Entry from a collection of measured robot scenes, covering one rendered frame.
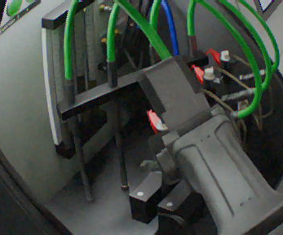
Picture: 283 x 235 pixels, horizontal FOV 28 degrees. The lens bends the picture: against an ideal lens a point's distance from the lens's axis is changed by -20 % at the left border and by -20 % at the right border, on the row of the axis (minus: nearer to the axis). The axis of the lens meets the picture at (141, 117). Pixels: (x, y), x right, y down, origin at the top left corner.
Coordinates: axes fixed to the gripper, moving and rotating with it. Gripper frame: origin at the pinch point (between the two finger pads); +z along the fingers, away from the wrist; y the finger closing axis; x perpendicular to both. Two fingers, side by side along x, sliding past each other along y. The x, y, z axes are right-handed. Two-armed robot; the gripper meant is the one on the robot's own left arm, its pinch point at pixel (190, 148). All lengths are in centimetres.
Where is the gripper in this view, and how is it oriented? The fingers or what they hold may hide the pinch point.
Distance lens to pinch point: 91.8
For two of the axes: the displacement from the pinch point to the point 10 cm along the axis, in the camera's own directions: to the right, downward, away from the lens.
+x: 3.9, 9.2, -0.6
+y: -9.2, 3.9, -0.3
